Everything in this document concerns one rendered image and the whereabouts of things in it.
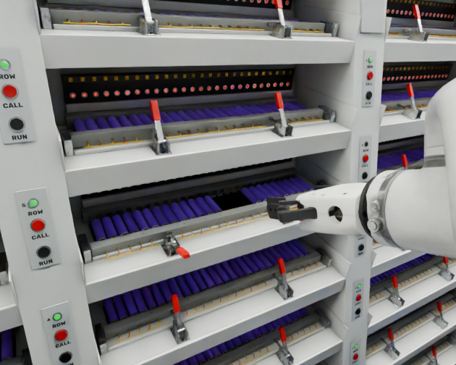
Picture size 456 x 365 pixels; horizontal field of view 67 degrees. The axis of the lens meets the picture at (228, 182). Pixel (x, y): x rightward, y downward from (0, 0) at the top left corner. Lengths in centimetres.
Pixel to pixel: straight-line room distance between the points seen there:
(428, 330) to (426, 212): 117
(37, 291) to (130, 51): 39
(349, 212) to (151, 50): 39
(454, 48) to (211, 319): 93
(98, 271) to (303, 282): 50
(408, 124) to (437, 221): 69
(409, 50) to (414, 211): 69
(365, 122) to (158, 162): 51
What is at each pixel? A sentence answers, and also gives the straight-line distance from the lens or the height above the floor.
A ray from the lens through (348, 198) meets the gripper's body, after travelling 41.
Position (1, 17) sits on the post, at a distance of 57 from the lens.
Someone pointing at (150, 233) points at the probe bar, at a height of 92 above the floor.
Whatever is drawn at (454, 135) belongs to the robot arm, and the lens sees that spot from 25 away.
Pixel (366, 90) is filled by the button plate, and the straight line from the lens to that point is 87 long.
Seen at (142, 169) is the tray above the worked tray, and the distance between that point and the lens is 60.
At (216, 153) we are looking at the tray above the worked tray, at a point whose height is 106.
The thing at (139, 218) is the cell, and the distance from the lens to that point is 73.
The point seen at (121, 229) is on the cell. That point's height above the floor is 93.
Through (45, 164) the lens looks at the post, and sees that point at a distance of 57.
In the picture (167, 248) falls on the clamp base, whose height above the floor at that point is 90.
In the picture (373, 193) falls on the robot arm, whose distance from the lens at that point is 39.
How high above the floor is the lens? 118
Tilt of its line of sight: 15 degrees down
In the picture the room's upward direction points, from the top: 3 degrees counter-clockwise
